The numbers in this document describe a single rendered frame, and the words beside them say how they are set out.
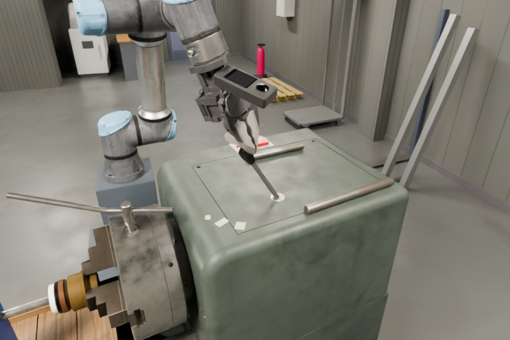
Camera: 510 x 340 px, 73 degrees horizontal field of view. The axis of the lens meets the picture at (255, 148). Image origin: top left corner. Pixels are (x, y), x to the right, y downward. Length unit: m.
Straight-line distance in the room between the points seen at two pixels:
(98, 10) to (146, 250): 0.50
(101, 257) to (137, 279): 0.16
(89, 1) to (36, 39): 6.38
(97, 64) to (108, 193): 6.38
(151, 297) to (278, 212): 0.34
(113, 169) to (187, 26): 0.80
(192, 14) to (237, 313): 0.65
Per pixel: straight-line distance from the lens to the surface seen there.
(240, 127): 0.68
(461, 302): 2.60
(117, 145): 1.28
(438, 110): 3.29
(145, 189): 1.32
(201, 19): 0.63
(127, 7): 0.71
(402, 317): 2.38
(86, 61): 7.62
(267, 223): 0.81
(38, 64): 7.16
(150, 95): 1.22
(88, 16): 0.70
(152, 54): 1.15
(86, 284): 0.97
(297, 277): 0.91
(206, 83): 0.69
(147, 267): 0.84
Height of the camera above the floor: 1.76
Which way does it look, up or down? 26 degrees down
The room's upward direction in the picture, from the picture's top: straight up
